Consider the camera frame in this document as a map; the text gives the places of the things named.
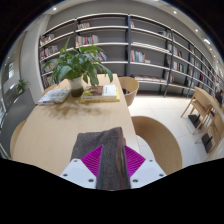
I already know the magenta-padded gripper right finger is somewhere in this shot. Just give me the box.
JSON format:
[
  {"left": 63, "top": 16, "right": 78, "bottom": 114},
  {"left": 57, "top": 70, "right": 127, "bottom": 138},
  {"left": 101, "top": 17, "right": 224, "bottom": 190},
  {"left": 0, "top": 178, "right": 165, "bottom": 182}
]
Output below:
[{"left": 123, "top": 145, "right": 167, "bottom": 188}]

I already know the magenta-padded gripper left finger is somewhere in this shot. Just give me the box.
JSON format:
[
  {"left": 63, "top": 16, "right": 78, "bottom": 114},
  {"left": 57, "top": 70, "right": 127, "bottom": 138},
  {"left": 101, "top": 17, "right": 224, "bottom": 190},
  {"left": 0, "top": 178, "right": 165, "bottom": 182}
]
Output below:
[{"left": 59, "top": 145, "right": 104, "bottom": 190}]

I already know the zigzag striped grey towel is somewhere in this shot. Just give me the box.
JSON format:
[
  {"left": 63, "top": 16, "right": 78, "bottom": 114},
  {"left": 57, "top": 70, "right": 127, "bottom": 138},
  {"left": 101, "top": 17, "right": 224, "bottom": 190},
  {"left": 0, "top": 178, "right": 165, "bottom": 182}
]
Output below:
[{"left": 69, "top": 126, "right": 132, "bottom": 191}]

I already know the yellow book stack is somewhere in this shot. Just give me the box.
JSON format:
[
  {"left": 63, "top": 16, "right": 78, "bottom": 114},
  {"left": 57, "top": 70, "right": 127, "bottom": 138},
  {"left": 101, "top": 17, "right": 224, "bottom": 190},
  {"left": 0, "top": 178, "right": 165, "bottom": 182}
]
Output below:
[{"left": 79, "top": 84, "right": 121, "bottom": 104}]

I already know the white magazine stack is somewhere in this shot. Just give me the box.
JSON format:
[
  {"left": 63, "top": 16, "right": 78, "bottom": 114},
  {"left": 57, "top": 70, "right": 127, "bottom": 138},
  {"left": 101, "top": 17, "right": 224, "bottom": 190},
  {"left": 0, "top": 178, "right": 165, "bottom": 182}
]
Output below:
[{"left": 37, "top": 87, "right": 72, "bottom": 106}]

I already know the group of slatted wooden chairs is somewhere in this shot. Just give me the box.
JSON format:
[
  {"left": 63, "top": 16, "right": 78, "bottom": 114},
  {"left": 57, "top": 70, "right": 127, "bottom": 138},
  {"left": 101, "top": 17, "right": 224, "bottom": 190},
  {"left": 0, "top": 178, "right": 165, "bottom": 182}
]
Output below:
[{"left": 180, "top": 85, "right": 224, "bottom": 154}]

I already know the green potted plant white pot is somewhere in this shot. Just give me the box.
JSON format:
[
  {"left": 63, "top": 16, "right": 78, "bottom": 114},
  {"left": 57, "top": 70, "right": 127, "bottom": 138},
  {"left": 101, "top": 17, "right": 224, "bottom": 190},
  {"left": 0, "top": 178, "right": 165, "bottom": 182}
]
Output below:
[{"left": 41, "top": 36, "right": 114, "bottom": 98}]

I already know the small background potted plant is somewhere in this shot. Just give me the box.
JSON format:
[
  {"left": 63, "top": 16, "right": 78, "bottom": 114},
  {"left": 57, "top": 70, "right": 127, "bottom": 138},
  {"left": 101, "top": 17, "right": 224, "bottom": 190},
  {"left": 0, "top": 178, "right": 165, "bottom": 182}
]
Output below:
[{"left": 15, "top": 78, "right": 30, "bottom": 95}]

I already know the grey bookshelf unit with books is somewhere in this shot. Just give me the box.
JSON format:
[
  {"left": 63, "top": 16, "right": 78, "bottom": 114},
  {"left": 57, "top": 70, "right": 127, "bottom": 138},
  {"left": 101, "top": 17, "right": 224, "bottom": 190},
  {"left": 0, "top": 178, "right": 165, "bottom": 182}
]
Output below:
[{"left": 38, "top": 13, "right": 224, "bottom": 101}]

